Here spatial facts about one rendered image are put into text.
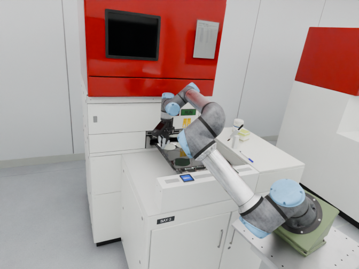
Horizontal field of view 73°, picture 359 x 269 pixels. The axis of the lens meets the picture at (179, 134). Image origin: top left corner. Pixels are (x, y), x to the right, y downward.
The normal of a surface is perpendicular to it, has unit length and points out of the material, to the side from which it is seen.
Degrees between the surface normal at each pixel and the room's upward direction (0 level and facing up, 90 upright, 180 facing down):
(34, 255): 0
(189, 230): 90
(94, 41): 90
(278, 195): 37
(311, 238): 45
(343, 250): 0
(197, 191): 90
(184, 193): 90
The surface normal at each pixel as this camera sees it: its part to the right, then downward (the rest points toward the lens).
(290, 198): -0.42, -0.65
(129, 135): 0.40, 0.39
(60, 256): 0.10, -0.92
